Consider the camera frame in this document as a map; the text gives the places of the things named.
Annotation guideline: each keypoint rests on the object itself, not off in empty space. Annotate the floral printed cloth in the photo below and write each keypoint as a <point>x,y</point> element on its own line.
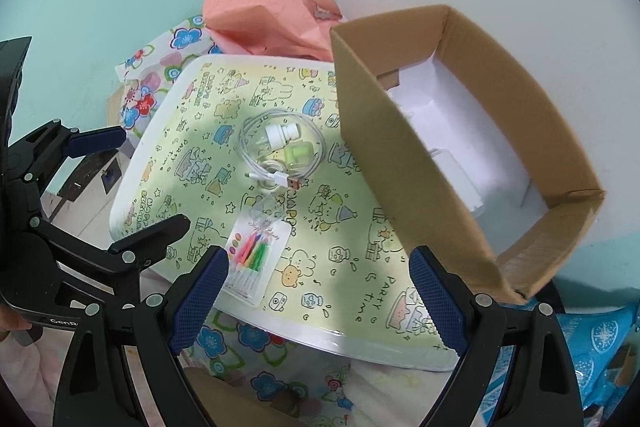
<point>145,102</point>

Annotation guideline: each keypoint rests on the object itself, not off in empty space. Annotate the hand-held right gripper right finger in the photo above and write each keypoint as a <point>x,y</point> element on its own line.
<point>437,299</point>

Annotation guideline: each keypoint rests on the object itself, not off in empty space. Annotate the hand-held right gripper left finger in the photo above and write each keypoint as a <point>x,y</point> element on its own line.
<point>197,302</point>

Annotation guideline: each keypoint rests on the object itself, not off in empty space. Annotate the blue snowflake plastic bag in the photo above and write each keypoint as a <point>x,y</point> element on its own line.
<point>595,347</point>

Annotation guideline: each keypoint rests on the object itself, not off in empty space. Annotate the pink blanket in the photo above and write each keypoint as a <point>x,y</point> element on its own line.
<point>35,372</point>

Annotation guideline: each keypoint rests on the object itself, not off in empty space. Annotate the person's left hand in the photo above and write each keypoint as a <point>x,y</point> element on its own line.
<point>11,324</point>

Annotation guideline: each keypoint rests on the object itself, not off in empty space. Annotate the pink crumpled paper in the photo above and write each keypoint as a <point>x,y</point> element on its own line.
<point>260,12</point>

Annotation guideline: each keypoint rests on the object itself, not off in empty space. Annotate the green bottle with white cap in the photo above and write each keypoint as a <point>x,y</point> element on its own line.
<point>297,155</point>

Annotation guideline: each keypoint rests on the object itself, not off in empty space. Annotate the brown cardboard box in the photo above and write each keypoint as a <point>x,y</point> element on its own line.
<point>400,167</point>

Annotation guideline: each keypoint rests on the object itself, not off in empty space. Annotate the pack of colourful birthday candles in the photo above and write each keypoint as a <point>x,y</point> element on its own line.
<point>250,252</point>

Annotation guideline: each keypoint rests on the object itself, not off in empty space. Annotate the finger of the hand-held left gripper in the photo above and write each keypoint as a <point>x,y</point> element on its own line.
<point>150,242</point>
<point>97,142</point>

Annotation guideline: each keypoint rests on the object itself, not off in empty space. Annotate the white paper box lining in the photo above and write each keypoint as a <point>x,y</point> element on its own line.
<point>475,117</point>

